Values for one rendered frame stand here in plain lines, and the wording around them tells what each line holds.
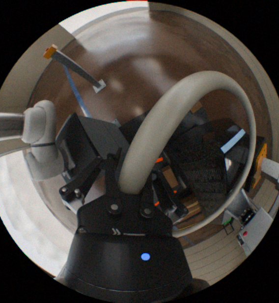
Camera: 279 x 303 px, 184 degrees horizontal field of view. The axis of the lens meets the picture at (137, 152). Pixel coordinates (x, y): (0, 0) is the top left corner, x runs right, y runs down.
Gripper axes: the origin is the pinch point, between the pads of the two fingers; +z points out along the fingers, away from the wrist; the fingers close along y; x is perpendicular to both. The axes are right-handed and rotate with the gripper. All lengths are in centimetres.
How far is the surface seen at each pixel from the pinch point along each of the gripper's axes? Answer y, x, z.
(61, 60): -88, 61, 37
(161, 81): 21, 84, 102
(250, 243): 69, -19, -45
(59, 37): -452, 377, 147
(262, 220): 74, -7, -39
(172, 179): 69, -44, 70
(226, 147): 51, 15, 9
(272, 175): 149, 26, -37
